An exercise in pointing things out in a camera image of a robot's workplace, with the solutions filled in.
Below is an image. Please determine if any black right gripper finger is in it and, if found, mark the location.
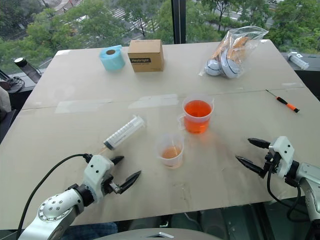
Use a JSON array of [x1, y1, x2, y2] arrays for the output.
[[235, 155, 267, 179], [247, 137, 272, 151]]

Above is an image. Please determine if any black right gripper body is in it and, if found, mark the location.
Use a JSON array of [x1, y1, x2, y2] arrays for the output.
[[263, 149, 282, 176]]

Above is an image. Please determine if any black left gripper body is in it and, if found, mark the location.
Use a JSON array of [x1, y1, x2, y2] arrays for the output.
[[101, 174, 126, 195]]

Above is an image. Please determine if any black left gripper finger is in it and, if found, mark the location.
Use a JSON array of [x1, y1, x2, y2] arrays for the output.
[[109, 155, 125, 166], [119, 170, 142, 194]]

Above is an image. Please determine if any large clear plastic syringe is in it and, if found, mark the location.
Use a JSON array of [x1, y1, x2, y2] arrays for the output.
[[95, 114, 148, 155]]

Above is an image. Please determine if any small clear measuring cup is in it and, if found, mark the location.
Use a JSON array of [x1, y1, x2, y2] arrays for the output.
[[154, 132, 186, 169]]

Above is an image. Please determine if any beaker with orange liquid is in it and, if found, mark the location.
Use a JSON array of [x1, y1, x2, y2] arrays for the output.
[[177, 94, 216, 135]]

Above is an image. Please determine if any white cylindrical object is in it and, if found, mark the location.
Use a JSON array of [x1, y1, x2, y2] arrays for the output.
[[287, 51, 310, 71]]

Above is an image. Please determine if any orange black screwdriver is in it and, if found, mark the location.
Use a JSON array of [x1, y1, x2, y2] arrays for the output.
[[265, 88, 301, 115]]

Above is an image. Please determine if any blue denim cloth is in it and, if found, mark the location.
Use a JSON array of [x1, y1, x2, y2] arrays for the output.
[[59, 220, 119, 240]]

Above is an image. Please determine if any grey rounded robot body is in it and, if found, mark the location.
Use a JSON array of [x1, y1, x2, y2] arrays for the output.
[[92, 227, 227, 240]]

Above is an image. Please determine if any white round striped disc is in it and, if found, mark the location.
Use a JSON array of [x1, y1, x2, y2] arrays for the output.
[[219, 49, 245, 79]]

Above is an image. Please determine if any white ball with black stripe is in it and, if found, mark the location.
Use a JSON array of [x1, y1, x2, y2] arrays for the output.
[[205, 59, 223, 76]]

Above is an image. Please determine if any clear plastic zip bag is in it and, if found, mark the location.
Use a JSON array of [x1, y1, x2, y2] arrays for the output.
[[198, 25, 269, 80]]

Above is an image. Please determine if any blue tape roll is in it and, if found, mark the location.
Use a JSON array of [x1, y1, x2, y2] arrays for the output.
[[98, 44, 126, 73]]

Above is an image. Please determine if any brown cardboard box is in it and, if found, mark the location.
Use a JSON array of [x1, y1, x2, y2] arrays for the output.
[[127, 39, 165, 74]]

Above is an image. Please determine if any black bottle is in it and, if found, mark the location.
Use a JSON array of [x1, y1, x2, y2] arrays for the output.
[[13, 56, 42, 84]]

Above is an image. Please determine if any beige cloth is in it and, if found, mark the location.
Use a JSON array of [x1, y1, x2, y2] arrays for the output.
[[0, 85, 13, 121]]

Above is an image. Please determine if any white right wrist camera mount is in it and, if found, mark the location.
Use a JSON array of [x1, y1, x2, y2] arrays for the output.
[[268, 135, 295, 179]]

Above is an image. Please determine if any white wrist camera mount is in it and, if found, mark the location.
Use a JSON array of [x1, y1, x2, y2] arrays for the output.
[[268, 135, 295, 179], [83, 154, 115, 202]]

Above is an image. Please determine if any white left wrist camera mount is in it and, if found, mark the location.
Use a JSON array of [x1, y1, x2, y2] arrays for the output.
[[83, 154, 115, 202]]

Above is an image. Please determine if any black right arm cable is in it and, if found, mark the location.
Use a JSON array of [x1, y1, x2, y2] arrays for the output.
[[266, 152, 312, 223]]

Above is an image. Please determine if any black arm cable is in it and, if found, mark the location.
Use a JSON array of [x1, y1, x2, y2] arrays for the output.
[[266, 152, 312, 223], [15, 153, 94, 240]]

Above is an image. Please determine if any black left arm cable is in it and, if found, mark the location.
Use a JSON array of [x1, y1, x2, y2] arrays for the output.
[[15, 153, 94, 240]]

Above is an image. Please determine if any black bundle of straps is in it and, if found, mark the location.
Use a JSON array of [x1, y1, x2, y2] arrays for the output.
[[0, 75, 26, 94]]

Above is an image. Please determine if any dark window frame post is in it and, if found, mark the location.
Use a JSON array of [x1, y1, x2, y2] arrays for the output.
[[170, 0, 187, 46]]

